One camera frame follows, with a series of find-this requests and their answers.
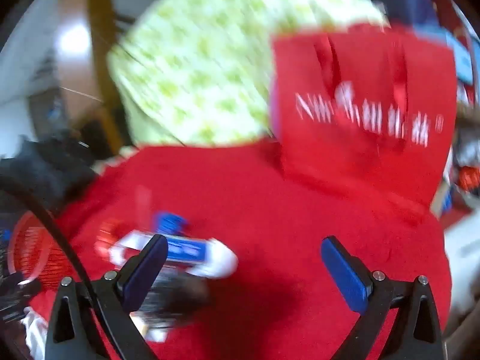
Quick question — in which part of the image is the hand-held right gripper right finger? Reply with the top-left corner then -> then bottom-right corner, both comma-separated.
320,235 -> 445,360

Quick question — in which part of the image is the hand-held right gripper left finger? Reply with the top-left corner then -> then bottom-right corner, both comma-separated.
44,233 -> 169,360

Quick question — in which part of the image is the red wrapper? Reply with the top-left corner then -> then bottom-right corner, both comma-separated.
94,219 -> 124,259

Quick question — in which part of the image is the blue wrapper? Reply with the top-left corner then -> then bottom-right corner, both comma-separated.
154,212 -> 190,237

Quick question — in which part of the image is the white and blue packet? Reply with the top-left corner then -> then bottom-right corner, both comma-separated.
112,230 -> 239,280

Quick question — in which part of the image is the red plastic mesh basket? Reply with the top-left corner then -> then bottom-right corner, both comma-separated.
7,210 -> 76,289

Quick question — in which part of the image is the dark blurred wrapper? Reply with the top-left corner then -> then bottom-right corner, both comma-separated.
139,274 -> 211,331

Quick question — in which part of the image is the red paper bag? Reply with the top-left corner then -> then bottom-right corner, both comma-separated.
270,22 -> 458,214

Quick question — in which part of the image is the red blanket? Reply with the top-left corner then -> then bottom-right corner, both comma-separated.
30,139 -> 454,360

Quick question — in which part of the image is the black puffy jacket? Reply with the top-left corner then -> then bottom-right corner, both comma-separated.
0,131 -> 98,211

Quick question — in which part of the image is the pink box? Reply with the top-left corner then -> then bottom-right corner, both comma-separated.
269,79 -> 282,139

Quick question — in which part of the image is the green clover print quilt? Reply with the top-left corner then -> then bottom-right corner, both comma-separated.
107,0 -> 391,147

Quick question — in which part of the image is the light blue cardboard box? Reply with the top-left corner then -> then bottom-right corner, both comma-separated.
446,30 -> 474,83

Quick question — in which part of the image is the black cable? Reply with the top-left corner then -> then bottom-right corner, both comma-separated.
0,174 -> 94,293

